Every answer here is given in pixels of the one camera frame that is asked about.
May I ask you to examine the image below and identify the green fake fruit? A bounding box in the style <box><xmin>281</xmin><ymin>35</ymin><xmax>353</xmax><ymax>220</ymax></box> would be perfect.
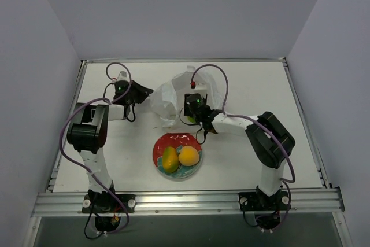
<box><xmin>187</xmin><ymin>116</ymin><xmax>195</xmax><ymax>123</ymax></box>

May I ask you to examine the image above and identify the white plastic bag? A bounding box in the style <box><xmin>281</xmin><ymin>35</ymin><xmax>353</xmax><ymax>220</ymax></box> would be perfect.
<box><xmin>150</xmin><ymin>65</ymin><xmax>224</xmax><ymax>133</ymax></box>

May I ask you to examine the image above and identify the yellow fake fruit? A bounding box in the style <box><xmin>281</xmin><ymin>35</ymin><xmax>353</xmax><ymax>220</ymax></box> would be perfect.
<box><xmin>179</xmin><ymin>146</ymin><xmax>200</xmax><ymax>167</ymax></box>

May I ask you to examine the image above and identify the yellow green fake mango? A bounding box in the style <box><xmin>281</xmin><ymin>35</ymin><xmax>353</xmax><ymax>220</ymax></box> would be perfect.
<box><xmin>162</xmin><ymin>146</ymin><xmax>179</xmax><ymax>173</ymax></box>

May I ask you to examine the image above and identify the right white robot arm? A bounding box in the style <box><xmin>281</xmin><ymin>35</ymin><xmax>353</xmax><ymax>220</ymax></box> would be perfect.
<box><xmin>184</xmin><ymin>93</ymin><xmax>295</xmax><ymax>208</ymax></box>

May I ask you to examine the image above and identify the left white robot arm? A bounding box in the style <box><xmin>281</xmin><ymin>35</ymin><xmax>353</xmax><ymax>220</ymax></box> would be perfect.
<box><xmin>66</xmin><ymin>80</ymin><xmax>154</xmax><ymax>212</ymax></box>

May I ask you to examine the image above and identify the red plate blue flower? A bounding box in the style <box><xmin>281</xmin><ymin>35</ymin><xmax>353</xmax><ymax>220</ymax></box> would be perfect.
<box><xmin>152</xmin><ymin>133</ymin><xmax>203</xmax><ymax>179</ymax></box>

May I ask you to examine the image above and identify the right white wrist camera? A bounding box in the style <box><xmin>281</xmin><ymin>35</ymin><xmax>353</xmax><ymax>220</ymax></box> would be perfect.
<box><xmin>190</xmin><ymin>81</ymin><xmax>208</xmax><ymax>96</ymax></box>

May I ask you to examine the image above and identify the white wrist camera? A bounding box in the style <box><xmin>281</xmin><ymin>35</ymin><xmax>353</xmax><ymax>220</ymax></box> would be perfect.
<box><xmin>190</xmin><ymin>81</ymin><xmax>208</xmax><ymax>96</ymax></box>
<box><xmin>117</xmin><ymin>71</ymin><xmax>130</xmax><ymax>82</ymax></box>

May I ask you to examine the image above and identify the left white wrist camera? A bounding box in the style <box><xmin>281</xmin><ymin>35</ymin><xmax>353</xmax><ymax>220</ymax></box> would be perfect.
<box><xmin>117</xmin><ymin>71</ymin><xmax>130</xmax><ymax>82</ymax></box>

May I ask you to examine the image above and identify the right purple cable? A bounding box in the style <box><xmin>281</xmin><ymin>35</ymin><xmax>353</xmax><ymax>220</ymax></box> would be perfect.
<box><xmin>191</xmin><ymin>64</ymin><xmax>296</xmax><ymax>227</ymax></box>

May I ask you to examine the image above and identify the purple cable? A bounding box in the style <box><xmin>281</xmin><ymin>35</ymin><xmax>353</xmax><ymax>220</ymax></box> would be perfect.
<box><xmin>59</xmin><ymin>62</ymin><xmax>130</xmax><ymax>235</ymax></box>
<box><xmin>191</xmin><ymin>64</ymin><xmax>296</xmax><ymax>227</ymax></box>

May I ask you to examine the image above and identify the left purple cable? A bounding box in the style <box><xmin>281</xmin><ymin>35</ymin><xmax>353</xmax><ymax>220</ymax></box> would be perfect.
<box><xmin>59</xmin><ymin>62</ymin><xmax>130</xmax><ymax>235</ymax></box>

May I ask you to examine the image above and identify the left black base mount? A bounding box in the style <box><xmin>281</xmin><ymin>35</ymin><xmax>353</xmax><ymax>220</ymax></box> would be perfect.
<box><xmin>82</xmin><ymin>190</ymin><xmax>136</xmax><ymax>232</ymax></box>

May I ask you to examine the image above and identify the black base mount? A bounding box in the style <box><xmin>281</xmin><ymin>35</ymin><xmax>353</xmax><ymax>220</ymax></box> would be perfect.
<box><xmin>82</xmin><ymin>190</ymin><xmax>136</xmax><ymax>232</ymax></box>
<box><xmin>238</xmin><ymin>189</ymin><xmax>291</xmax><ymax>233</ymax></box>

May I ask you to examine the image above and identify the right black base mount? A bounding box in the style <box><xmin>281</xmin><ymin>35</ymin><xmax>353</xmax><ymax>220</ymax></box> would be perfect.
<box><xmin>238</xmin><ymin>189</ymin><xmax>291</xmax><ymax>233</ymax></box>

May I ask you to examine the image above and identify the aluminium front rail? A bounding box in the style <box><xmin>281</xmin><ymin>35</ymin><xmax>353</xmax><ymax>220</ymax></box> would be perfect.
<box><xmin>31</xmin><ymin>189</ymin><xmax>345</xmax><ymax>217</ymax></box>

